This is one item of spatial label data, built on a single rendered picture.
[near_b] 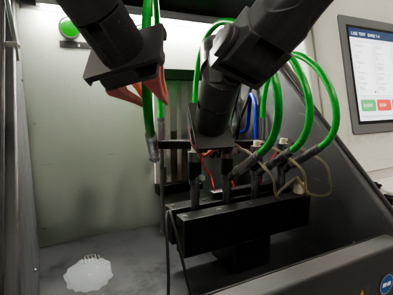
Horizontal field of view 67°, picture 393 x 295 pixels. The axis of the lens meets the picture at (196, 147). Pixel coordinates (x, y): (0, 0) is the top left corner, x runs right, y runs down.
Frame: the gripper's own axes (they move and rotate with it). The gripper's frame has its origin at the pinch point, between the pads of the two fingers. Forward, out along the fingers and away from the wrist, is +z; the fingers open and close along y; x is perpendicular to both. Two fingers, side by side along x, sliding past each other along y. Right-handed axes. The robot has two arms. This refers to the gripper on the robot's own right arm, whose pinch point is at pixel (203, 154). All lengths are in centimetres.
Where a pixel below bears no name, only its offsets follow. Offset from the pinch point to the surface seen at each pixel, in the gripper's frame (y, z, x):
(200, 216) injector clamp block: -9.3, 8.2, 1.1
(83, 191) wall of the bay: 9.4, 27.5, 27.3
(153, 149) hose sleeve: -2.9, -6.7, 9.9
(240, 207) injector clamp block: -7.2, 10.6, -8.5
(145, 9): 8.4, -24.4, 10.3
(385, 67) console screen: 31, 4, -64
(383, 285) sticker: -26.7, 6.9, -29.9
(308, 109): 0.9, -10.7, -18.2
